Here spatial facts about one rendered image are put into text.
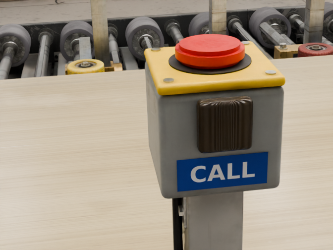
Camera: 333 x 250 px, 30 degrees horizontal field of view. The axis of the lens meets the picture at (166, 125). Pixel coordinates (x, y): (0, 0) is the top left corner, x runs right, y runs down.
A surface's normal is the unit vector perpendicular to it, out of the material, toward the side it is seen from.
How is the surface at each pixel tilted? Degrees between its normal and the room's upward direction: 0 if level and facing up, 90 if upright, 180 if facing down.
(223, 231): 90
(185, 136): 90
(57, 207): 0
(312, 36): 90
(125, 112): 0
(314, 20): 90
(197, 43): 0
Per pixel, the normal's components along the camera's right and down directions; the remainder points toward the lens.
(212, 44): -0.04, -0.91
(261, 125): 0.14, 0.40
